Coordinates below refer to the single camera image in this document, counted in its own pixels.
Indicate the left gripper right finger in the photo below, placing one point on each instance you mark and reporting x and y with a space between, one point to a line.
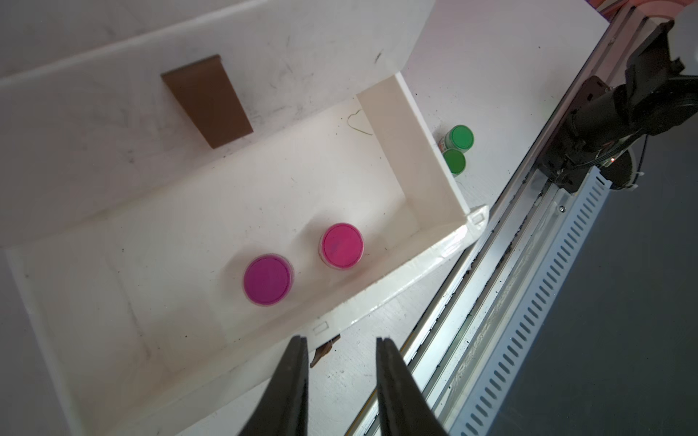
403 409

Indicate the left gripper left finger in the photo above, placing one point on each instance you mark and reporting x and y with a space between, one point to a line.
283 408

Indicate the magenta paint can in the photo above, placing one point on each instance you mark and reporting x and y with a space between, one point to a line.
341 246
268 279

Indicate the white drawer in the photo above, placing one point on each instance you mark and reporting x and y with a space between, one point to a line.
140 311

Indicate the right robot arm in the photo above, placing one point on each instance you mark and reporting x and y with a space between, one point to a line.
655 96

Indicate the green paint can left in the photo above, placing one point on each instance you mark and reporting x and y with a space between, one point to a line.
455 161

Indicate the green paint can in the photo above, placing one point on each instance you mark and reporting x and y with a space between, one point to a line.
460 138
455 161

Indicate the green paint can right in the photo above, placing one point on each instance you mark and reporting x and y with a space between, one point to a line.
460 138

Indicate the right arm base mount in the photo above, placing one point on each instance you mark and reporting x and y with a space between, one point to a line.
595 127

